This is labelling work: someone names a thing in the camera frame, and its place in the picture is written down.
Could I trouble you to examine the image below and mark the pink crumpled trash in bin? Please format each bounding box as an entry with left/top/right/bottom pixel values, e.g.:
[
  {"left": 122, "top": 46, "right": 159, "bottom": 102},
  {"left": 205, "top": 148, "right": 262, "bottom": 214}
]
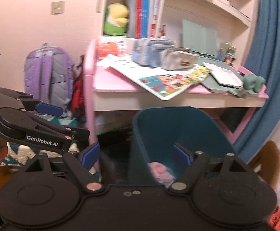
[{"left": 148, "top": 162, "right": 175, "bottom": 188}]

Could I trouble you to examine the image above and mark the teal plastic trash bin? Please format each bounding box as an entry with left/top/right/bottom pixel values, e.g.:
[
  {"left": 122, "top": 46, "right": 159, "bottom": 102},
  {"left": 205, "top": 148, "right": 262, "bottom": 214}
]
[{"left": 128, "top": 106, "right": 235, "bottom": 185}]

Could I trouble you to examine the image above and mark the red bag beside backpack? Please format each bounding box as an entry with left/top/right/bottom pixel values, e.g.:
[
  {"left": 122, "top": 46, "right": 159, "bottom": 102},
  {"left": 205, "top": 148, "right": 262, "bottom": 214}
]
[{"left": 68, "top": 54, "right": 86, "bottom": 124}]

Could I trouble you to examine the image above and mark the purple grey backpack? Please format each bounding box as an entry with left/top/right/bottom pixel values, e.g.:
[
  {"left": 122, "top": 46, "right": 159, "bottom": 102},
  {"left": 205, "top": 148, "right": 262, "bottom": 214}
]
[{"left": 24, "top": 43, "right": 74, "bottom": 112}]

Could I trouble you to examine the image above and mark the pink children's desk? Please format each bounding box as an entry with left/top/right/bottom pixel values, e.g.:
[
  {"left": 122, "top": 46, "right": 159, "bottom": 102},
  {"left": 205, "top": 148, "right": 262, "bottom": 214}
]
[{"left": 83, "top": 37, "right": 269, "bottom": 143}]

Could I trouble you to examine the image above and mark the green desk mat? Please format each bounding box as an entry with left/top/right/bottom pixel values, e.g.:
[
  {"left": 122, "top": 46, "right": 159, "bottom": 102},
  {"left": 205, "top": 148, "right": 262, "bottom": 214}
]
[{"left": 196, "top": 53, "right": 248, "bottom": 98}]

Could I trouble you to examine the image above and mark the colourful picture board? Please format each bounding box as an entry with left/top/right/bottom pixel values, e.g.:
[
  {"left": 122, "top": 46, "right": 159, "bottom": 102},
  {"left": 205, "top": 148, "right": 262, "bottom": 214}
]
[{"left": 110, "top": 61, "right": 210, "bottom": 101}]

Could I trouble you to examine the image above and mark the white notebook on desk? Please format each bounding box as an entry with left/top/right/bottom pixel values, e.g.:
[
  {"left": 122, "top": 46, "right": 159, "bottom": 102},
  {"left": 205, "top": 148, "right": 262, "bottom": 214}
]
[{"left": 202, "top": 62, "right": 243, "bottom": 87}]

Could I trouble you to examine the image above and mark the orange white box on desk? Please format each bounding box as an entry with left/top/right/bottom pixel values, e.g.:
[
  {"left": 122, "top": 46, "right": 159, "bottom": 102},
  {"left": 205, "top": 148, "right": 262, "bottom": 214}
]
[{"left": 97, "top": 41, "right": 127, "bottom": 60}]

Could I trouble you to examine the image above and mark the green desk lamp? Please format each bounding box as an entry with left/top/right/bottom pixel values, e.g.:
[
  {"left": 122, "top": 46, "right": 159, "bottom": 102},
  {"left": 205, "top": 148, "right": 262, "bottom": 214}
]
[{"left": 238, "top": 74, "right": 266, "bottom": 98}]

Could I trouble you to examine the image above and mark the grey polka dot pencil case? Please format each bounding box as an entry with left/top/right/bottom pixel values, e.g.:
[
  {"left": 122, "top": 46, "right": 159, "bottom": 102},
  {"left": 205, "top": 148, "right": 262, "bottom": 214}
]
[{"left": 160, "top": 47, "right": 198, "bottom": 70}]

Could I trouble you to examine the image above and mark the green yellow plush toy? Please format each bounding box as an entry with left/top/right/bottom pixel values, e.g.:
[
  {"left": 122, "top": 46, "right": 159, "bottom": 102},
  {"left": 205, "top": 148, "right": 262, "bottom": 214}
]
[{"left": 103, "top": 3, "right": 129, "bottom": 36}]

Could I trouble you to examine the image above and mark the light blue pencil case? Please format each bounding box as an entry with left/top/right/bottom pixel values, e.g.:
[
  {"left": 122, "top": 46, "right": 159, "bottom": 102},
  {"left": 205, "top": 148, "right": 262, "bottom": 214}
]
[{"left": 131, "top": 38, "right": 175, "bottom": 68}]

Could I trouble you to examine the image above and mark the green upright folder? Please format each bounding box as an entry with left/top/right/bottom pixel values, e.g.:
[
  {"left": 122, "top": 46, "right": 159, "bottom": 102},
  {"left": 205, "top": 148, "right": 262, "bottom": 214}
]
[{"left": 182, "top": 20, "right": 218, "bottom": 57}]

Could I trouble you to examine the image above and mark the blue curtain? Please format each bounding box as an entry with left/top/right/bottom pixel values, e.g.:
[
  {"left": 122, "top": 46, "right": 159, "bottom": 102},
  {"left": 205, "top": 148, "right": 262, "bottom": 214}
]
[{"left": 234, "top": 0, "right": 280, "bottom": 163}]

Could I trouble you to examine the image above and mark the white bookshelf hutch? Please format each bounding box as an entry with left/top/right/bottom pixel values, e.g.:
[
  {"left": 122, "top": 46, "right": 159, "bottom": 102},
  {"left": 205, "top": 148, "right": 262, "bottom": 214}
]
[{"left": 105, "top": 0, "right": 259, "bottom": 68}]

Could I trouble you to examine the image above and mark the red book on shelf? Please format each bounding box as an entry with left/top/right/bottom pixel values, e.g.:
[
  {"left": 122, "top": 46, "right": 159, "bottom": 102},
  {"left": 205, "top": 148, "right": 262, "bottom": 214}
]
[{"left": 135, "top": 0, "right": 142, "bottom": 39}]

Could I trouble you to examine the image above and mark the blue book on shelf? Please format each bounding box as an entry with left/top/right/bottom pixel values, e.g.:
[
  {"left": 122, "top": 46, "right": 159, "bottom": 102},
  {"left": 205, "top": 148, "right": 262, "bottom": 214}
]
[{"left": 141, "top": 0, "right": 149, "bottom": 38}]

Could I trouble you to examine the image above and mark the wall light switch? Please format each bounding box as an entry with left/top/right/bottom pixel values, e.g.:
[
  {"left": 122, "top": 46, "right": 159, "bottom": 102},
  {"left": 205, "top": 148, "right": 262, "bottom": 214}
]
[{"left": 51, "top": 1, "right": 65, "bottom": 15}]

